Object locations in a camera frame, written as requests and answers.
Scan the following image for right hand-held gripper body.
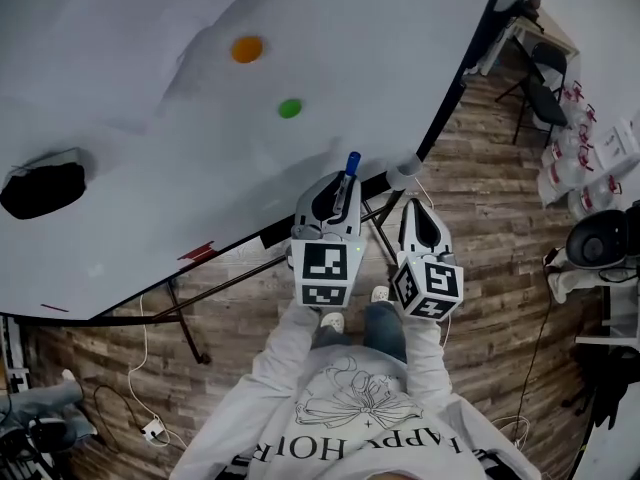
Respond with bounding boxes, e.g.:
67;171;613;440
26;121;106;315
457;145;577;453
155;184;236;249
391;249;464;323

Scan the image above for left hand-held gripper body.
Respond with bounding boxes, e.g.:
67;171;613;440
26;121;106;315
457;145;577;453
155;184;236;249
286;219;368;309

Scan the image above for blue capped whiteboard marker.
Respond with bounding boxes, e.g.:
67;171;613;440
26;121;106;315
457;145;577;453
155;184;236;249
332;150;363;215

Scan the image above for person's right forearm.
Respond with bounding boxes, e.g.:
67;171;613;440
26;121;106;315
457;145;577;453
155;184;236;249
402;315;454;399

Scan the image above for person's left forearm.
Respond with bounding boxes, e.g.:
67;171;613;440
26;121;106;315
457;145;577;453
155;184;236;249
249;302;324;394

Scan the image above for large white whiteboard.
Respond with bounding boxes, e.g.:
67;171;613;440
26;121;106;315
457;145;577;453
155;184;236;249
0;0;506;319

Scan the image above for black whiteboard eraser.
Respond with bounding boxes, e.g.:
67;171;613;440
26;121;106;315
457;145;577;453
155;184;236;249
0;161;87;221

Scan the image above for person's left white shoe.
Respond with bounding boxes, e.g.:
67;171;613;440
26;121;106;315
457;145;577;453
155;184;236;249
319;311;346;334

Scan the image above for clear plastic cup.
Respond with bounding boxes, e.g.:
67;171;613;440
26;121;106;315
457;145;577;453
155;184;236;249
387;152;424;192

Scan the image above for person's right leg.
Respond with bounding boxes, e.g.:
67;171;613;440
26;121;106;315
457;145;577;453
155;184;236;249
362;301;409;364

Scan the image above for person's leg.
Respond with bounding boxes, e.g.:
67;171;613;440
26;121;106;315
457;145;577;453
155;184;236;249
312;327;351;350
362;301;409;364

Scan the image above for person's left leg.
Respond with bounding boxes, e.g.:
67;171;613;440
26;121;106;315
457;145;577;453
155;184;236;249
312;327;351;350

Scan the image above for green round magnet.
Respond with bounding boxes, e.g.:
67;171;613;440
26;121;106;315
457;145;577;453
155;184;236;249
277;98;304;121

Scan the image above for pile of clear water bottles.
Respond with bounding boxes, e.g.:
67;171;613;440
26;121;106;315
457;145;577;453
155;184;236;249
537;80;626;222

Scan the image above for white printed sweatshirt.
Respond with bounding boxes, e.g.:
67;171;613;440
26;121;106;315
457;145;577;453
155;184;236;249
169;302;541;480

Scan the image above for orange round magnet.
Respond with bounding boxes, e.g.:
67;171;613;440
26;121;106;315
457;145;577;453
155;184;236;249
230;35;265;65

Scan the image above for black folding chair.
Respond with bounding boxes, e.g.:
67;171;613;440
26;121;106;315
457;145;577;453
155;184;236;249
494;41;571;145

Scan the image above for wooden table white legs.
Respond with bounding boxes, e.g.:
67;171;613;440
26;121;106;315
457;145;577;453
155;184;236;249
479;7;581;77

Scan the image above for white floor power strip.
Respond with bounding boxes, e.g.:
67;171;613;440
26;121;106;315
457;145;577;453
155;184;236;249
141;417;169;444

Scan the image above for long white cable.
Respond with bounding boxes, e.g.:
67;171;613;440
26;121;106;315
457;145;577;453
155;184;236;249
127;292;151;419
414;177;436;210

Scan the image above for coiled white cable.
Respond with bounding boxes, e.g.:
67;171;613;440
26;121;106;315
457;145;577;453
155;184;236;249
492;414;532;452

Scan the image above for white desk frame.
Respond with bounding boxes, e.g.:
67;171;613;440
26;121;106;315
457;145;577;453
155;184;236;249
574;277;640;352

